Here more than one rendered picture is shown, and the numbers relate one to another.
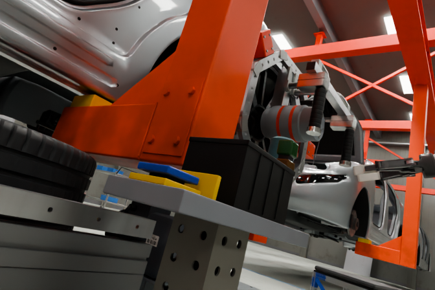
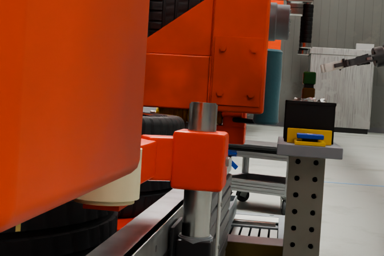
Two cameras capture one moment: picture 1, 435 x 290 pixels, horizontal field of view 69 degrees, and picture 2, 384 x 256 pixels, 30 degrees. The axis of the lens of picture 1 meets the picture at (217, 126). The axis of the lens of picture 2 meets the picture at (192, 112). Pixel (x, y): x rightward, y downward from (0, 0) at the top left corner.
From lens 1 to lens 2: 1.65 m
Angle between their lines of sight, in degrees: 37
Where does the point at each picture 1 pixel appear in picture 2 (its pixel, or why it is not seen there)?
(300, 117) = (276, 20)
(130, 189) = (302, 151)
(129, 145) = (190, 98)
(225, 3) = not seen: outside the picture
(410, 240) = not seen: hidden behind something
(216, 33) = not seen: outside the picture
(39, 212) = not seen: hidden behind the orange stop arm
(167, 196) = (332, 152)
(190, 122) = (260, 78)
